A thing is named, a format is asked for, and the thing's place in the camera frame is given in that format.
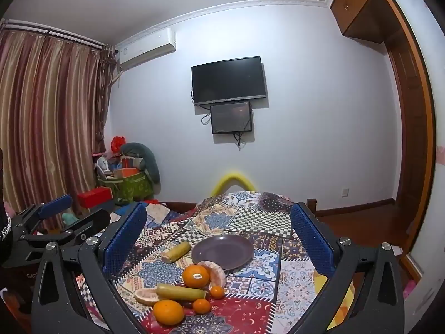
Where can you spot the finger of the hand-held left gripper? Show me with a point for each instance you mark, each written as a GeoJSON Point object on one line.
{"type": "Point", "coordinates": [94, 221]}
{"type": "Point", "coordinates": [55, 206]}

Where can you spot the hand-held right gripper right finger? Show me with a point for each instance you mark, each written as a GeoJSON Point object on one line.
{"type": "Point", "coordinates": [311, 240]}

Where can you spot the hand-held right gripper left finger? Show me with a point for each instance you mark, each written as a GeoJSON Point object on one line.
{"type": "Point", "coordinates": [125, 240]}

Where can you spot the short sugarcane piece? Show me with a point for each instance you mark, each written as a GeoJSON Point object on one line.
{"type": "Point", "coordinates": [176, 252]}

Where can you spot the peeled pomelo segment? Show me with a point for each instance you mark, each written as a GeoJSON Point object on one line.
{"type": "Point", "coordinates": [217, 273]}
{"type": "Point", "coordinates": [144, 296]}

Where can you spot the long sugarcane piece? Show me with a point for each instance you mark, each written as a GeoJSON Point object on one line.
{"type": "Point", "coordinates": [180, 292]}

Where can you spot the plain large orange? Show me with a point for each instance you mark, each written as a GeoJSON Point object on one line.
{"type": "Point", "coordinates": [168, 313]}

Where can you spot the purple plate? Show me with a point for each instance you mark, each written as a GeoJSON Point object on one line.
{"type": "Point", "coordinates": [222, 250]}

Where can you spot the teal toy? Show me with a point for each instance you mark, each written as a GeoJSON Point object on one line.
{"type": "Point", "coordinates": [69, 218]}

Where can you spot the red box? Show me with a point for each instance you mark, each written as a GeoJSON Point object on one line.
{"type": "Point", "coordinates": [95, 195]}

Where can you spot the wooden chair back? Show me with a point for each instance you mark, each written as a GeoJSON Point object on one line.
{"type": "Point", "coordinates": [180, 206]}
{"type": "Point", "coordinates": [312, 204]}

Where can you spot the patchwork tablecloth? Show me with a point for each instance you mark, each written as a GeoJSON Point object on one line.
{"type": "Point", "coordinates": [264, 222]}

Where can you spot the green storage box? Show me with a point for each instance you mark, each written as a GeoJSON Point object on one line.
{"type": "Point", "coordinates": [134, 189]}

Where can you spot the orange cloth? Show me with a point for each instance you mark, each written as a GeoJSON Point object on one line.
{"type": "Point", "coordinates": [12, 306]}

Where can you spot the orange box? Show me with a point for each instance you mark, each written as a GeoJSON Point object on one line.
{"type": "Point", "coordinates": [127, 173]}

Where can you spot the orange with sticker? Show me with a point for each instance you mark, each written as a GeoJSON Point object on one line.
{"type": "Point", "coordinates": [191, 280]}

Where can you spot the red plastic bag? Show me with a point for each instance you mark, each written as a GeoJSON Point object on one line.
{"type": "Point", "coordinates": [117, 144]}

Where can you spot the striped brown curtain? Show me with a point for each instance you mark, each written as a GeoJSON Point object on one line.
{"type": "Point", "coordinates": [41, 111]}

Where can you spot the small tangerine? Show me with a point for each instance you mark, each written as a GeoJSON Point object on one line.
{"type": "Point", "coordinates": [217, 292]}
{"type": "Point", "coordinates": [201, 306]}

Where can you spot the yellow foam tube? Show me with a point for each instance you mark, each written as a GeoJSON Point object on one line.
{"type": "Point", "coordinates": [222, 182]}

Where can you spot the small black monitor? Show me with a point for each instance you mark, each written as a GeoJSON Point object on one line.
{"type": "Point", "coordinates": [231, 117]}

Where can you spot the white air conditioner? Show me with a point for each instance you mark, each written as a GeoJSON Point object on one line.
{"type": "Point", "coordinates": [146, 50]}

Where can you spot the wooden overhead cabinet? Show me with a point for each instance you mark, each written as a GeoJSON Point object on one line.
{"type": "Point", "coordinates": [354, 3]}

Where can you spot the wooden door frame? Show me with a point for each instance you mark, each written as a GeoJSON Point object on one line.
{"type": "Point", "coordinates": [410, 111]}

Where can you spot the curtain rail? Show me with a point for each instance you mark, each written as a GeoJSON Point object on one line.
{"type": "Point", "coordinates": [52, 33]}

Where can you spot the black wall television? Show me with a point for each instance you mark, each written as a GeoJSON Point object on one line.
{"type": "Point", "coordinates": [227, 80]}

